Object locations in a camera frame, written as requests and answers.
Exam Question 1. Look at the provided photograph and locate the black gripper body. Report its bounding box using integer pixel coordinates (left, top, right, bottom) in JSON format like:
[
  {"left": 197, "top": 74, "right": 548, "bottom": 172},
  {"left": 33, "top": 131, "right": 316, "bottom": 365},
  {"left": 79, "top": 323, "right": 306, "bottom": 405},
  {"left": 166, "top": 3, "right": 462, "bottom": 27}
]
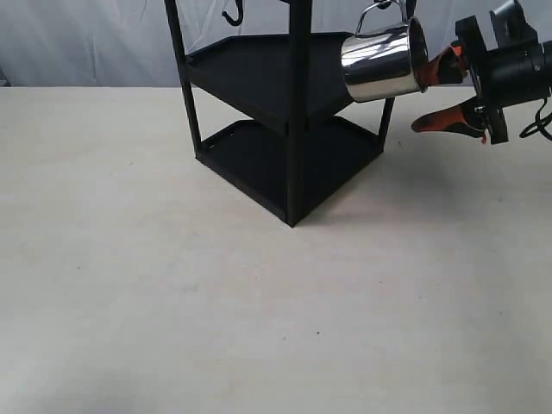
[{"left": 455, "top": 1, "right": 551, "bottom": 145}]

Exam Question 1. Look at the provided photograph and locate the stainless steel mug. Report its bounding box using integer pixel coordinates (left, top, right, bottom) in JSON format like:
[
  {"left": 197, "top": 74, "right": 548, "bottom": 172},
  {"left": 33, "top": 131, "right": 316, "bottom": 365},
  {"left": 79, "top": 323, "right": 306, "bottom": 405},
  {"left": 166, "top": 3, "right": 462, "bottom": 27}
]
[{"left": 341, "top": 1, "right": 429, "bottom": 103}]

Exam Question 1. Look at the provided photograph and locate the black tiered corner shelf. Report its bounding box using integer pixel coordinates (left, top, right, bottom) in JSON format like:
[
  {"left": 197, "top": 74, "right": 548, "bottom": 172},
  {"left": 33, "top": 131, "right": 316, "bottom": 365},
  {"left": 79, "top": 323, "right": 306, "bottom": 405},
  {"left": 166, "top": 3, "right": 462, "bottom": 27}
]
[{"left": 165, "top": 1, "right": 394, "bottom": 226}]

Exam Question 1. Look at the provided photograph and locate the white backdrop curtain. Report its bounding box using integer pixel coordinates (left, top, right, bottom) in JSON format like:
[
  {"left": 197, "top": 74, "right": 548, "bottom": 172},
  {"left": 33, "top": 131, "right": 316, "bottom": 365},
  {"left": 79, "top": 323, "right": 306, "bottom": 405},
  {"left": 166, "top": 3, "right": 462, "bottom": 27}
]
[{"left": 1, "top": 0, "right": 551, "bottom": 87}]

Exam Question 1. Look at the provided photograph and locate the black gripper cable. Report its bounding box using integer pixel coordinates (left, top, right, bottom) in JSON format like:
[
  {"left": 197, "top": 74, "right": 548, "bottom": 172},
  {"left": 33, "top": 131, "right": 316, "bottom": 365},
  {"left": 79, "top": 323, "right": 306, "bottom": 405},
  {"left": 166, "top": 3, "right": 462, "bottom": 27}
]
[{"left": 518, "top": 97, "right": 552, "bottom": 141}]

